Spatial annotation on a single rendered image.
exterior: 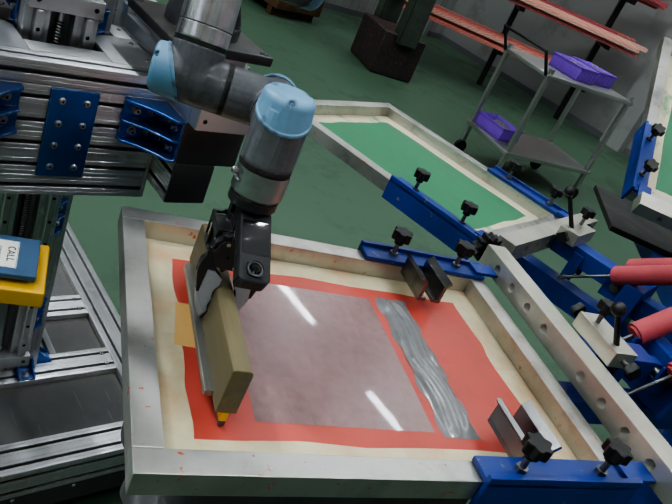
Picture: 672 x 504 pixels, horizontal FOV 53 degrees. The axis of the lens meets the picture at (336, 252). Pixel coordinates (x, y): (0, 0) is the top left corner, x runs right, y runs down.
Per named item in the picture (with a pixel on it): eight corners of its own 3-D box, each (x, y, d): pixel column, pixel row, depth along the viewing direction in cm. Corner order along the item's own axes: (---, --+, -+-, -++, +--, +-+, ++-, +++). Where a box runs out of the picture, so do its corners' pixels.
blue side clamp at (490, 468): (469, 511, 97) (492, 479, 93) (455, 482, 101) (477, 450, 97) (619, 511, 109) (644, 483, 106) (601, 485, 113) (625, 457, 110)
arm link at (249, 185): (296, 185, 92) (239, 172, 88) (285, 214, 94) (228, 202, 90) (284, 161, 97) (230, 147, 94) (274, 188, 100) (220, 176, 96)
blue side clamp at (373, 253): (356, 279, 140) (369, 252, 137) (349, 265, 144) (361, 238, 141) (472, 299, 153) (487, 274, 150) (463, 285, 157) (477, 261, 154)
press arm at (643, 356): (582, 374, 132) (596, 355, 130) (565, 353, 137) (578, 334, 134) (644, 381, 139) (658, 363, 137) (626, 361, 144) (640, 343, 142)
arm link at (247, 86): (236, 54, 100) (234, 75, 91) (307, 80, 103) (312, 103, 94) (221, 103, 104) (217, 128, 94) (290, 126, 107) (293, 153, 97)
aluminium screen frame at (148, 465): (125, 495, 77) (133, 473, 75) (117, 222, 122) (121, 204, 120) (621, 500, 110) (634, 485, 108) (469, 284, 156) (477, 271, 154)
